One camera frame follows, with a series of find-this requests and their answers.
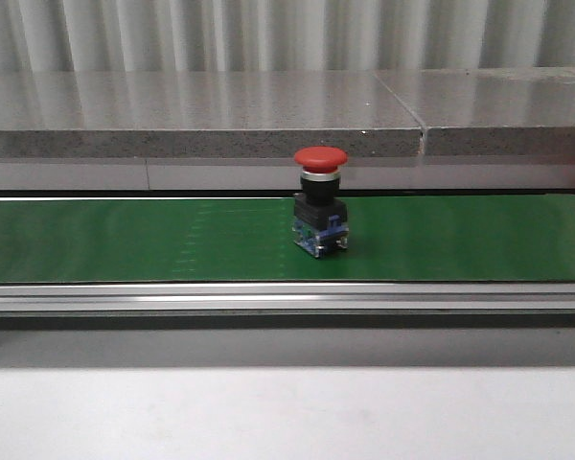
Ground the red mushroom push button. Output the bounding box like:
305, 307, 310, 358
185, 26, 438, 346
292, 146, 349, 259

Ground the green conveyor belt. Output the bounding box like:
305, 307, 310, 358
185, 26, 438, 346
0, 195, 575, 284

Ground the grey stone slab right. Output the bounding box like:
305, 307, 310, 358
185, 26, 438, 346
377, 67, 575, 157

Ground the grey stone slab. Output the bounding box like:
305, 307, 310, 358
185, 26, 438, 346
0, 71, 421, 159
377, 67, 575, 157

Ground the grey stone slab left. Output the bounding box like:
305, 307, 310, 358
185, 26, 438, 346
0, 71, 421, 159

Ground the aluminium conveyor frame rail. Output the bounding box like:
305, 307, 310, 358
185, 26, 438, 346
0, 282, 575, 330

